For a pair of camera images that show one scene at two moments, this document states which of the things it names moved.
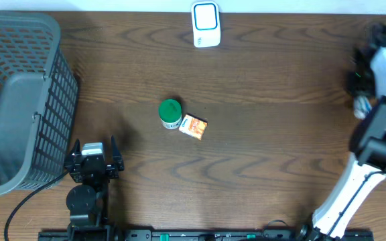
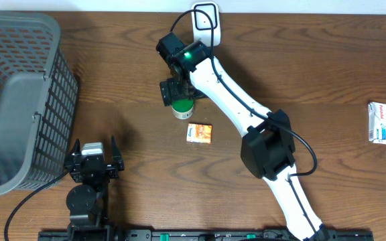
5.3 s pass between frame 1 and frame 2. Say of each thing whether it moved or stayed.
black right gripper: moved
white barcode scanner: stayed
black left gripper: stayed
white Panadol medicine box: moved
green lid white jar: moved
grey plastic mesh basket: stayed
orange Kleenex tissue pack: moved
